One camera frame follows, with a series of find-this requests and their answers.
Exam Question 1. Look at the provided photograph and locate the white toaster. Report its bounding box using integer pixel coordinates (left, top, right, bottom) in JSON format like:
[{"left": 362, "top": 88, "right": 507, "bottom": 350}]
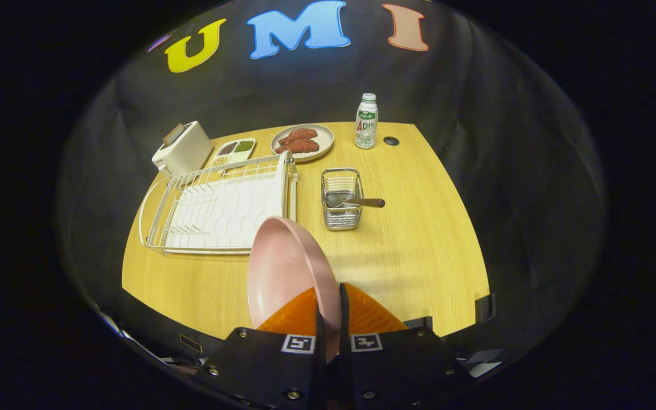
[{"left": 152, "top": 120, "right": 214, "bottom": 177}]

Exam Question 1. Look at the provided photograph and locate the beige plate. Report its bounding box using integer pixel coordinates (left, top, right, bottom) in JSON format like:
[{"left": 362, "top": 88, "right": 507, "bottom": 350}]
[{"left": 270, "top": 124, "right": 335, "bottom": 163}]

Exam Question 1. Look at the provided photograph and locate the metal wire basket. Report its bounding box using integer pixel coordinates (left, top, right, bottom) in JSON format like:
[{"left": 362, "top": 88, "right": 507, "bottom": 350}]
[{"left": 321, "top": 167, "right": 364, "bottom": 231}]

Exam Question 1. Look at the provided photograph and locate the pink plate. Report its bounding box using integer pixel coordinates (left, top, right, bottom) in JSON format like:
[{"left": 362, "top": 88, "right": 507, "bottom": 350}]
[{"left": 247, "top": 216, "right": 342, "bottom": 364}]

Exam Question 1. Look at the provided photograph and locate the spoon with dark wooden handle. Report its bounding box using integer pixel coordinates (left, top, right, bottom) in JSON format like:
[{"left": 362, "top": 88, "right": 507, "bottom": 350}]
[{"left": 326, "top": 192, "right": 386, "bottom": 209}]

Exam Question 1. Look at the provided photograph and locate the white divided dish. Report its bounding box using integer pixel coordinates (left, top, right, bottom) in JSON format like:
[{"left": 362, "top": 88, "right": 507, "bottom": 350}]
[{"left": 210, "top": 137, "right": 257, "bottom": 170}]

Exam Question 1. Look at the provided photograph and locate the white green-label drink bottle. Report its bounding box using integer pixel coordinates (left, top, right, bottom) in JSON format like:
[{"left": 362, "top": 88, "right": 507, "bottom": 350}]
[{"left": 354, "top": 93, "right": 379, "bottom": 150}]

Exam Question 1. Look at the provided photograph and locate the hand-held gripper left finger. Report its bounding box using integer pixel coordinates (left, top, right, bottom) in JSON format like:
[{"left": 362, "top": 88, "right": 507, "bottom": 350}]
[{"left": 191, "top": 286, "right": 327, "bottom": 410}]

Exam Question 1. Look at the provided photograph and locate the black backdrop cloth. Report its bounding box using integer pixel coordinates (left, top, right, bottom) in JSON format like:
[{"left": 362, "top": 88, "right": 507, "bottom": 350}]
[{"left": 58, "top": 0, "right": 608, "bottom": 365}]

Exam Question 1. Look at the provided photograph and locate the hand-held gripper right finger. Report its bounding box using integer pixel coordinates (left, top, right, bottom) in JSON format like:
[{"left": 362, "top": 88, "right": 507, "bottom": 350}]
[{"left": 338, "top": 283, "right": 477, "bottom": 410}]

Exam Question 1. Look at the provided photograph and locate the red meat piece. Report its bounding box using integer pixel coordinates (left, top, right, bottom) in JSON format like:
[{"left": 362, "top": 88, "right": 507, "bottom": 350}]
[
  {"left": 278, "top": 128, "right": 318, "bottom": 146},
  {"left": 275, "top": 140, "right": 321, "bottom": 154}
]

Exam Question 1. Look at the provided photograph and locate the white wire dish rack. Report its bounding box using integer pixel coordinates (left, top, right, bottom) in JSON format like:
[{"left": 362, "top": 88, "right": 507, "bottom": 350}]
[{"left": 138, "top": 150, "right": 299, "bottom": 255}]

